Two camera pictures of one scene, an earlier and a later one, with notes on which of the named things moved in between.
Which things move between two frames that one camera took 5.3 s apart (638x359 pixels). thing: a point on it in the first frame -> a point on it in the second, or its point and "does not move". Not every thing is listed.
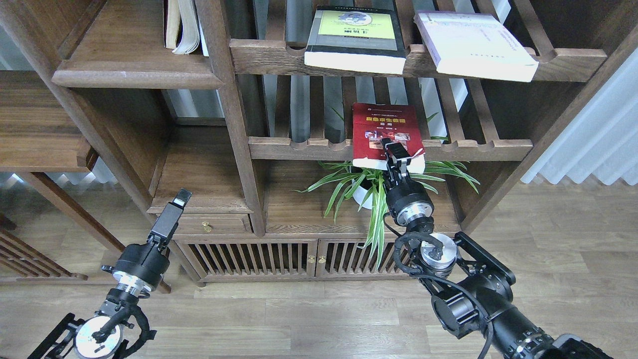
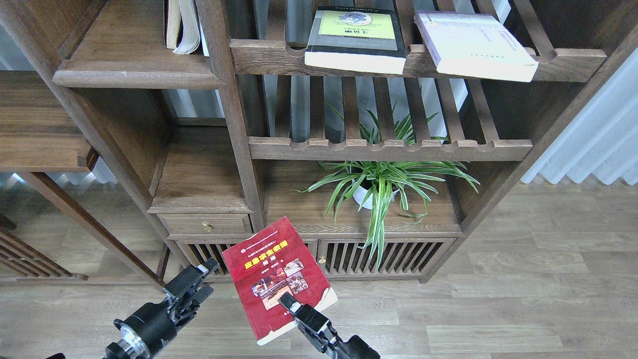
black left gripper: [140, 267] -> [151, 327]
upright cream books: [182, 29] does not move
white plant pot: [359, 195] does not move
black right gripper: [406, 200] -> [319, 329]
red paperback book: [373, 122] -> [272, 262]
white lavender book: [474, 44] does not move
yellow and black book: [360, 39] does not move
